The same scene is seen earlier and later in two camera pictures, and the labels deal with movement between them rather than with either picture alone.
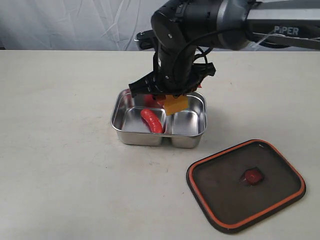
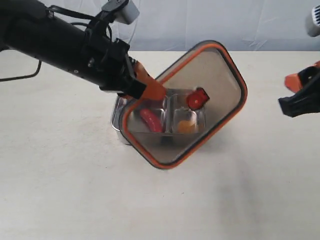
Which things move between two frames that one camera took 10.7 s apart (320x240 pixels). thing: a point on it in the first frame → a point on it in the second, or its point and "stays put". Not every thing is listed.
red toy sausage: [152, 118] stays put
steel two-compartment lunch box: [141, 120] stays put
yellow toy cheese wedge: [173, 105] → [186, 126]
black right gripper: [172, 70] → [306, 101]
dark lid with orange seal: [238, 186] → [204, 88]
